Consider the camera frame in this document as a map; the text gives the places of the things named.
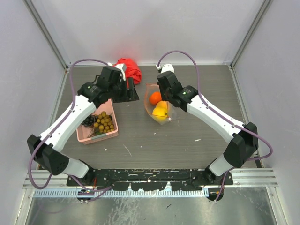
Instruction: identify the orange persimmon with leaf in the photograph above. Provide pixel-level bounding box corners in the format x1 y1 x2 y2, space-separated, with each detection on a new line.
149 91 162 105

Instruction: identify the pink perforated plastic basket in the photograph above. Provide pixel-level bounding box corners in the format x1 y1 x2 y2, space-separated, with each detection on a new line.
76 99 118 145

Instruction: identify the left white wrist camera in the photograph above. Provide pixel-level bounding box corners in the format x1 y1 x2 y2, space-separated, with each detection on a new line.
107 62 127 81

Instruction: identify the clear zip top bag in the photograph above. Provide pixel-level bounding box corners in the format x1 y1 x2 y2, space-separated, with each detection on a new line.
144 83 177 125

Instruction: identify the bunch of brown longans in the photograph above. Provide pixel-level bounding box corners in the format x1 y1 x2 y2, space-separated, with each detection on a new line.
92 111 115 135

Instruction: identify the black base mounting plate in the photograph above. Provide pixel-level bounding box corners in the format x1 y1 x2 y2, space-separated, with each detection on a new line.
82 169 233 191

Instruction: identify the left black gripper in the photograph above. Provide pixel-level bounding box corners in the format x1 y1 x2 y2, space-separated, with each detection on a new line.
108 76 138 103

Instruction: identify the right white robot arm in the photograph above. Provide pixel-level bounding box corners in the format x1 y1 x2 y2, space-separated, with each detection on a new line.
157 71 258 185

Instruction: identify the grey slotted cable duct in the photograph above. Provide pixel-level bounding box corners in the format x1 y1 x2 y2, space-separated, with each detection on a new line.
33 188 209 198

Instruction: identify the crumpled red cloth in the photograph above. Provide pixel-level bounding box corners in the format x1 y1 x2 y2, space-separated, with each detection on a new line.
115 58 142 85

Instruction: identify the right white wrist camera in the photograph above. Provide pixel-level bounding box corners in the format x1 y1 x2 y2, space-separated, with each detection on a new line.
156 63 174 73

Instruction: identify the dark purple grape bunch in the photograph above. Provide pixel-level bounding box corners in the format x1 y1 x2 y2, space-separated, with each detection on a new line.
81 115 97 127

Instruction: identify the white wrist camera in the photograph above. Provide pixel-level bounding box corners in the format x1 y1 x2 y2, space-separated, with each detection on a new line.
156 63 174 73
107 62 127 81

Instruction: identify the yellow pear fruit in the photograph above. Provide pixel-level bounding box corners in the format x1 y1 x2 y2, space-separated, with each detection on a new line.
152 107 168 122

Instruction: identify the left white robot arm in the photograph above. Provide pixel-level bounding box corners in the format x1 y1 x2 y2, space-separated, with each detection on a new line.
27 63 139 186

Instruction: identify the orange fruit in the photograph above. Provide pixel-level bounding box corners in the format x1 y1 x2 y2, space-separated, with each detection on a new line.
156 101 168 110

